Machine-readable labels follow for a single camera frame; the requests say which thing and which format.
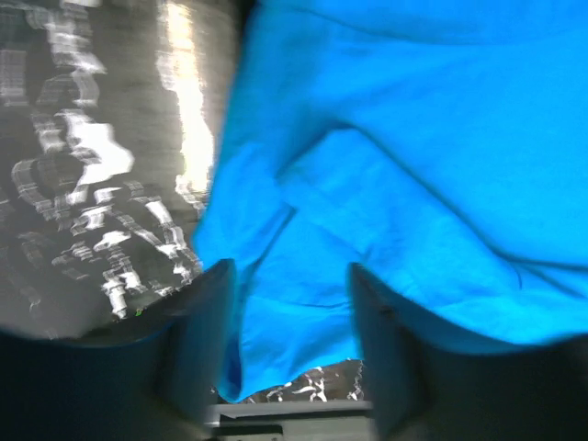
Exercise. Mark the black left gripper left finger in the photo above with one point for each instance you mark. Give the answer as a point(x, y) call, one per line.
point(147, 377)

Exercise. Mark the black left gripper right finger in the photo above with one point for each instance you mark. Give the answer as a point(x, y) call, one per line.
point(430, 379)

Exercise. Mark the blue t shirt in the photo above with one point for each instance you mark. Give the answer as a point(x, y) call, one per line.
point(440, 144)

